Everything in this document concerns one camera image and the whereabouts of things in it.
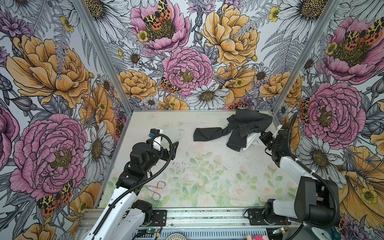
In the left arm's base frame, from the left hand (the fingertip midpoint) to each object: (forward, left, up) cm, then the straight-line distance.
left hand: (169, 145), depth 74 cm
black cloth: (+28, -46, -16) cm, 56 cm away
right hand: (+12, -51, -9) cm, 53 cm away
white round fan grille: (-35, -4, -19) cm, 40 cm away
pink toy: (-36, -40, -19) cm, 57 cm away
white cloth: (+12, -48, -13) cm, 51 cm away
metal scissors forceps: (-17, +9, -24) cm, 31 cm away
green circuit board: (-33, -52, -23) cm, 66 cm away
